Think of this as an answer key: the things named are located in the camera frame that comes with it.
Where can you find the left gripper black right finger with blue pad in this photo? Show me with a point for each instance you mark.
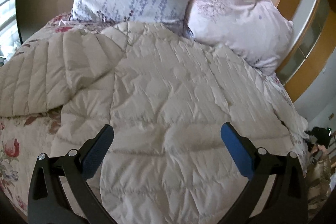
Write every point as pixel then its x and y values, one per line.
pixel 287 201

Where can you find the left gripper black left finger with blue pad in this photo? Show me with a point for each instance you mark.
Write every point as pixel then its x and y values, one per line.
pixel 48 202

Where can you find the beige quilted down coat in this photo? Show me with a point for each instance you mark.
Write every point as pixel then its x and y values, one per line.
pixel 147 118

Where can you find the floral bed sheet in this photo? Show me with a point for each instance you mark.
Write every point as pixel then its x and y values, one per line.
pixel 23 155

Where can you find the pink tree print pillow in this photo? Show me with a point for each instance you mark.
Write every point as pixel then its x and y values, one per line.
pixel 253 29

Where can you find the wooden framed wall cabinet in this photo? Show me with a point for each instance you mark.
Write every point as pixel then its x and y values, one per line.
pixel 309 49

